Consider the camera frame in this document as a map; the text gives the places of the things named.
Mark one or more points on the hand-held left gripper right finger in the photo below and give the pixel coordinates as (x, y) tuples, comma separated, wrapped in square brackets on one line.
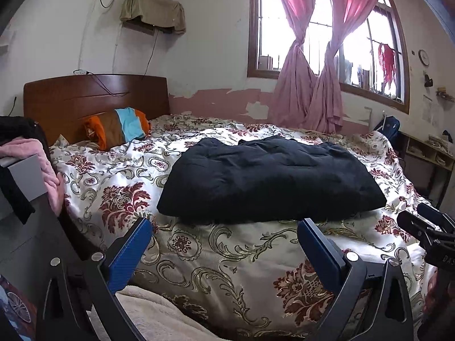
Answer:
[(320, 255)]

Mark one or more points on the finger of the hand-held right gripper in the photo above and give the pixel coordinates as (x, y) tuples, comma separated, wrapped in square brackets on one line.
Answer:
[(435, 215), (412, 222)]

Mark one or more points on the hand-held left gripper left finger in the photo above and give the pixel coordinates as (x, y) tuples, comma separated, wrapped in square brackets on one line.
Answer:
[(128, 255)]

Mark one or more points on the black padded jacket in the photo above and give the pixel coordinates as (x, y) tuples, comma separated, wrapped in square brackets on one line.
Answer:
[(270, 181)]

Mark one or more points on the low wooden shelf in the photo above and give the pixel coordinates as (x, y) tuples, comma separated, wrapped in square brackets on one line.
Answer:
[(426, 156)]

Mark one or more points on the cream fleece blanket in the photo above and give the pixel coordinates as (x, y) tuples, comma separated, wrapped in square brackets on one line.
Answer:
[(153, 312)]

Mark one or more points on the floral bedspread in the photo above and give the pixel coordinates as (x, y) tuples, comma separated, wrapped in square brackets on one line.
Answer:
[(213, 255)]

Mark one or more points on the blue backpack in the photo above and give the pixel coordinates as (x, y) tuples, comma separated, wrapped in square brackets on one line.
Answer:
[(389, 128)]

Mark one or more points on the pink fleece cloth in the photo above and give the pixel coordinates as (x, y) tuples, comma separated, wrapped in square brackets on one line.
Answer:
[(46, 170)]

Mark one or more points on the bicycle print cloth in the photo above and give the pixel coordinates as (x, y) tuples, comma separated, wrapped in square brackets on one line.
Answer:
[(16, 305)]

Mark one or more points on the grey box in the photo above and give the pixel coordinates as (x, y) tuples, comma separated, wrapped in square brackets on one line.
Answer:
[(28, 177)]

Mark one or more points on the striped orange blue brown pillow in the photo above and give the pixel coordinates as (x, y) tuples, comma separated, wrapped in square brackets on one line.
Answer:
[(117, 126)]

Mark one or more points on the pink curtain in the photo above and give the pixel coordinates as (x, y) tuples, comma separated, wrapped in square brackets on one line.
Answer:
[(328, 92), (295, 85)]

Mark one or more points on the red hanging garment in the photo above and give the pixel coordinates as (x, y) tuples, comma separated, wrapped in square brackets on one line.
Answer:
[(386, 64)]

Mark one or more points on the wooden headboard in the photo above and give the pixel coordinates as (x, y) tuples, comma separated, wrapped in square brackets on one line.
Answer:
[(71, 103)]

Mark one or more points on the black knit cloth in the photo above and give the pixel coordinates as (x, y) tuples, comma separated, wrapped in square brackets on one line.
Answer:
[(17, 128)]

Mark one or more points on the white power strip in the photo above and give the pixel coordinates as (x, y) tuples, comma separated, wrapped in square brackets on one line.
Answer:
[(81, 72)]

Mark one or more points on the brown framed window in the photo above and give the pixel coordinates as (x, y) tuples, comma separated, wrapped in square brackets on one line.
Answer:
[(254, 35)]

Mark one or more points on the cloth covered air conditioner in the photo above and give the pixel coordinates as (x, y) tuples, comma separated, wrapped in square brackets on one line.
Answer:
[(153, 7)]

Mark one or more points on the black wall hook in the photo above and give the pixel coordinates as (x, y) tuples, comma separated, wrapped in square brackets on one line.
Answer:
[(428, 81)]

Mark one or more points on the round wall clock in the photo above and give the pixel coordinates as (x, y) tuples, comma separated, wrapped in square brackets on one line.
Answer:
[(423, 57)]

